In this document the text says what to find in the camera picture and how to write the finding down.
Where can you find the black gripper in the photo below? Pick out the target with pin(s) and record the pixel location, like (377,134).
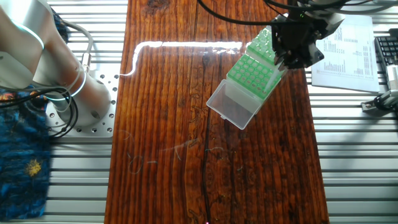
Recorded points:
(295,31)

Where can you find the clear large pipette tip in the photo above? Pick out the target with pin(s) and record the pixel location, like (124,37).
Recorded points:
(263,44)
(264,53)
(253,44)
(263,35)
(272,79)

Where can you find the clear box green tip rack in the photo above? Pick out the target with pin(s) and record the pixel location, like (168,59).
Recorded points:
(231,104)
(255,51)

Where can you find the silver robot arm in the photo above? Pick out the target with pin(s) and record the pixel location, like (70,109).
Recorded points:
(28,53)

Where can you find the white printed paper sheet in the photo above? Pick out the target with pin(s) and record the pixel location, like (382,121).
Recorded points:
(357,71)

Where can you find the black computer keyboard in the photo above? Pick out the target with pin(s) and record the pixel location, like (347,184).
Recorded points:
(387,46)

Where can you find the small grey mounted device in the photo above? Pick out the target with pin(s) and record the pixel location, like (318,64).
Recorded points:
(373,107)

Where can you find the white grey box device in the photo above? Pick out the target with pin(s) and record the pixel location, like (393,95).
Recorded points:
(393,77)

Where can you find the brown wooden board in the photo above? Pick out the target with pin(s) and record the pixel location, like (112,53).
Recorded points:
(174,186)

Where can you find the blue painted cloth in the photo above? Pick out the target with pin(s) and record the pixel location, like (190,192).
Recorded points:
(21,174)

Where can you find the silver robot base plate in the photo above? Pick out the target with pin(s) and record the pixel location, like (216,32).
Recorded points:
(107,124)

